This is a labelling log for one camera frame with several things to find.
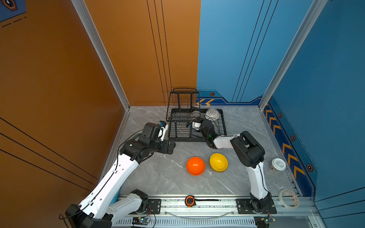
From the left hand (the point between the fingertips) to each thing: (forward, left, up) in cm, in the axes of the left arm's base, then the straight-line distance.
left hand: (168, 140), depth 75 cm
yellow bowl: (-5, -28, -17) cm, 33 cm away
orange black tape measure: (-25, -12, -18) cm, 33 cm away
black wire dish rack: (+15, -10, -3) cm, 18 cm away
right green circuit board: (-33, -48, -22) cm, 62 cm away
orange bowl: (-6, -15, -19) cm, 25 cm away
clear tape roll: (-23, -60, -20) cm, 67 cm away
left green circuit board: (-33, +13, -23) cm, 42 cm away
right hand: (+27, -19, -10) cm, 35 cm away
